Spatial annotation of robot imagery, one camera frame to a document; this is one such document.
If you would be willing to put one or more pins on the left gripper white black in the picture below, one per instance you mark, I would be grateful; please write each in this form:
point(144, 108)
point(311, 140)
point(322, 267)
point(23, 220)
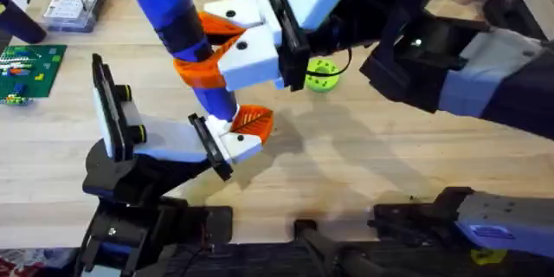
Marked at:
point(173, 143)

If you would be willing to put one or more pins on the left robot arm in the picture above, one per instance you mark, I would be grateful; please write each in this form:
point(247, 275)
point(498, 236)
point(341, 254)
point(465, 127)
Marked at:
point(125, 233)

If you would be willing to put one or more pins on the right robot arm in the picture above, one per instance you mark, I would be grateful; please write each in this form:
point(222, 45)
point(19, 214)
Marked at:
point(510, 73)

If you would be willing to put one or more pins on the left black upright wrist plate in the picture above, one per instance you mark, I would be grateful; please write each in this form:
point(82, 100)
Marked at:
point(108, 108)

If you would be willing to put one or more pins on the clear plastic tool box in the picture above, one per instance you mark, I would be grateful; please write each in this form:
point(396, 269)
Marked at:
point(73, 4)

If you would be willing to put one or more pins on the green board with toy blocks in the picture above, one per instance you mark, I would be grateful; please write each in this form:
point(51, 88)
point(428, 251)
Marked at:
point(30, 69)

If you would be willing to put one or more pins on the dark blue cylinder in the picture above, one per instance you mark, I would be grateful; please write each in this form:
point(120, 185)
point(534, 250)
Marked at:
point(19, 23)

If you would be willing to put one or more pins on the black rail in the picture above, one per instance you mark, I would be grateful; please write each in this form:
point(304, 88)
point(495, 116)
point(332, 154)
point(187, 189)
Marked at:
point(259, 264)

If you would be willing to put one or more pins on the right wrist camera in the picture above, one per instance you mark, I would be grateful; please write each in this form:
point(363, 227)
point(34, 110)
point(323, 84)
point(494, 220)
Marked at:
point(433, 47)

